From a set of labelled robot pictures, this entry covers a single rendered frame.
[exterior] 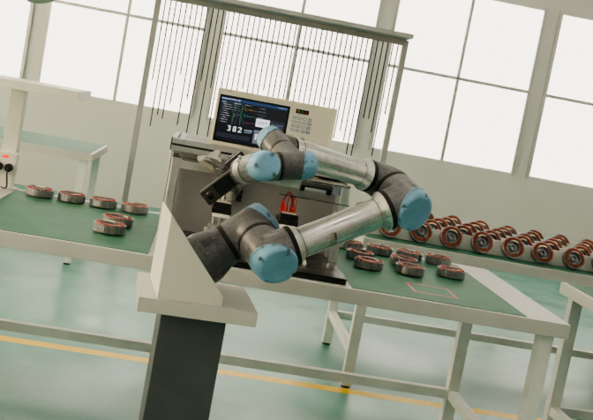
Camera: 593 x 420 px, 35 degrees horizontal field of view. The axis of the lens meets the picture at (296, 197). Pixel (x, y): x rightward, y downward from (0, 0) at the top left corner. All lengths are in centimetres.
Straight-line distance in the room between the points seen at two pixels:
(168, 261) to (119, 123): 729
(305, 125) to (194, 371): 117
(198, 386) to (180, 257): 39
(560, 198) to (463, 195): 105
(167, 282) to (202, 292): 10
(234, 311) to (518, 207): 792
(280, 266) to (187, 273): 24
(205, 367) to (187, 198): 108
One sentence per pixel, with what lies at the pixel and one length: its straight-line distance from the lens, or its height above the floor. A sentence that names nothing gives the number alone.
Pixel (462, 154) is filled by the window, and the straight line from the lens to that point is 1009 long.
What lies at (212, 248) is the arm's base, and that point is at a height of 89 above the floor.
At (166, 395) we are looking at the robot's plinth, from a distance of 268.
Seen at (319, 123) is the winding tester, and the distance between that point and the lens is 347.
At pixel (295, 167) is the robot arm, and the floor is 116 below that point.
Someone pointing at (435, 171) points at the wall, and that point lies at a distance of 1003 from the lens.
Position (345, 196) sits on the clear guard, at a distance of 324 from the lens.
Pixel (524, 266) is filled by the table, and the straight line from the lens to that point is 475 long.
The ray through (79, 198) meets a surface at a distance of 397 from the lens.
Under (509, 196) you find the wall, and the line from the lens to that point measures 1027.
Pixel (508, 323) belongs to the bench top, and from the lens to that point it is 331.
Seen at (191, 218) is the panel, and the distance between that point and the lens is 360.
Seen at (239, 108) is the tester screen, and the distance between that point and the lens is 345.
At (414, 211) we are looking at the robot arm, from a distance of 264.
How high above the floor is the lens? 132
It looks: 6 degrees down
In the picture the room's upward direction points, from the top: 11 degrees clockwise
